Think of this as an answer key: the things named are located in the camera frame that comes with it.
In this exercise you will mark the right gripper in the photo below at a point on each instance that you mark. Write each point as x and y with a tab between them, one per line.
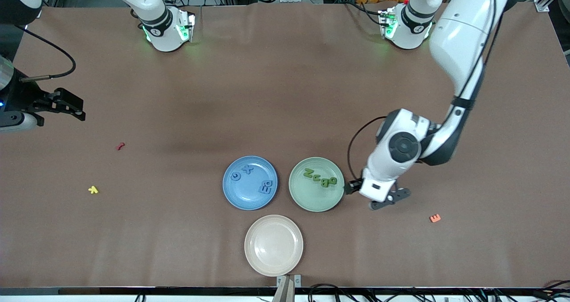
23	96

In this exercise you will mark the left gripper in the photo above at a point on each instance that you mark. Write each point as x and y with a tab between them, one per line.
352	186

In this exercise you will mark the green letter N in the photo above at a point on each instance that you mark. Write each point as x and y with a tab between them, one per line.
308	173

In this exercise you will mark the blue letter a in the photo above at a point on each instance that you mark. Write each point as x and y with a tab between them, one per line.
270	184

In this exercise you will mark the blue letter E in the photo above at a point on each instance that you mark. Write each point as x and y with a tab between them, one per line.
262	189

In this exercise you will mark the blue letter X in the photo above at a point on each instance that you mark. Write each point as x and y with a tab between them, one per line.
247	169

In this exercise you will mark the blue letter G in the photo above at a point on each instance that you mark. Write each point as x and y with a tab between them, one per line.
233	176

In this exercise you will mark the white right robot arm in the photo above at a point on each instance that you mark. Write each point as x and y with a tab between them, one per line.
156	8

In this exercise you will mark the green plate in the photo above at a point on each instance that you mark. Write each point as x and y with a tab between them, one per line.
311	199

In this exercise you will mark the red letter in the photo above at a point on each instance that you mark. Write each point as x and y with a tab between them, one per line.
120	146

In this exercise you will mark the yellow letter K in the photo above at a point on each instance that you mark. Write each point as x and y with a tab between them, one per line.
92	189

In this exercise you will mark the orange letter E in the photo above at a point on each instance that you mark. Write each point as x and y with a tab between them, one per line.
435	218

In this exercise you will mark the beige plate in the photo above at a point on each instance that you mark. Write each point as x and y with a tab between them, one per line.
273	245

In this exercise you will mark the blue plate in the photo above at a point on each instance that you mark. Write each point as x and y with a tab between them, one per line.
245	195

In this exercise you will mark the brown table cover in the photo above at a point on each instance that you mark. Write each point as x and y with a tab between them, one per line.
285	70

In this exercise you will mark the metal bracket with screws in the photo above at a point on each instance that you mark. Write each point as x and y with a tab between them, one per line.
287	288

